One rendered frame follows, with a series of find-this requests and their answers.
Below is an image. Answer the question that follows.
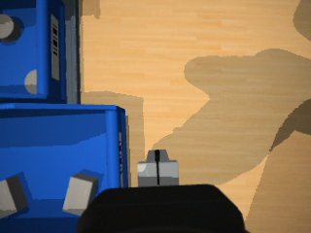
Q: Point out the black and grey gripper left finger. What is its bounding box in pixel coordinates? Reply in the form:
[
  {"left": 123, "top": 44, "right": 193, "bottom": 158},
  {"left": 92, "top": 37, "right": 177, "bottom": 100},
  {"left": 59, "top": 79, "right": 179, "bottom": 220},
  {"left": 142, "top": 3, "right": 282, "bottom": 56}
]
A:
[{"left": 137, "top": 150, "right": 158, "bottom": 186}]

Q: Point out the blue bin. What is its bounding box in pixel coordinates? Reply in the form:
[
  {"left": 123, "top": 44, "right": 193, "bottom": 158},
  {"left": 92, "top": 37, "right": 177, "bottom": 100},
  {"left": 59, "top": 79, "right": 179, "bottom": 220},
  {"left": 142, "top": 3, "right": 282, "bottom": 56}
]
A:
[
  {"left": 0, "top": 0, "right": 66, "bottom": 104},
  {"left": 0, "top": 103, "right": 128, "bottom": 233}
]

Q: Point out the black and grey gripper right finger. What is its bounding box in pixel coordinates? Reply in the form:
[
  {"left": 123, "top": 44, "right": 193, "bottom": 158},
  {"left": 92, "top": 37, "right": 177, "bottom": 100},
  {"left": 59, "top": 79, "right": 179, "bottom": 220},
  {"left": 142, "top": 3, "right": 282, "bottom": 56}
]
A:
[{"left": 157, "top": 150, "right": 179, "bottom": 186}]

